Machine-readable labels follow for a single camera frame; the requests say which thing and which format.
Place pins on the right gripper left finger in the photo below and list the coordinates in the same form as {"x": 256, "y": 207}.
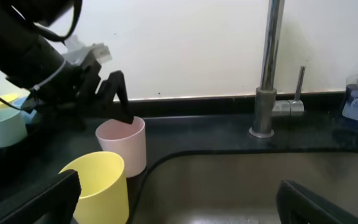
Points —
{"x": 51, "y": 199}

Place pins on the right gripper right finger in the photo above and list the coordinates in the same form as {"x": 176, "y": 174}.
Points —
{"x": 303, "y": 205}

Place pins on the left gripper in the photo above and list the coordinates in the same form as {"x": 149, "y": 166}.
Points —
{"x": 70, "y": 87}

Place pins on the pink cup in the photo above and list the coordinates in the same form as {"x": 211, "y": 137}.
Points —
{"x": 126, "y": 149}

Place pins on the steel sink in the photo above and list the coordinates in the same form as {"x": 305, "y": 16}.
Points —
{"x": 228, "y": 186}

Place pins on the green cup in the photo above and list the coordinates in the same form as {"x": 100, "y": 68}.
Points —
{"x": 2, "y": 130}

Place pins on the blue cup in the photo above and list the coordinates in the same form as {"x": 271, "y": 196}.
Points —
{"x": 27, "y": 116}

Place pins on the steel tap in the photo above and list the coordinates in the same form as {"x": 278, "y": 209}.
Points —
{"x": 270, "y": 46}

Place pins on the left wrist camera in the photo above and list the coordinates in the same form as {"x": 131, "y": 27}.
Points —
{"x": 85, "y": 53}

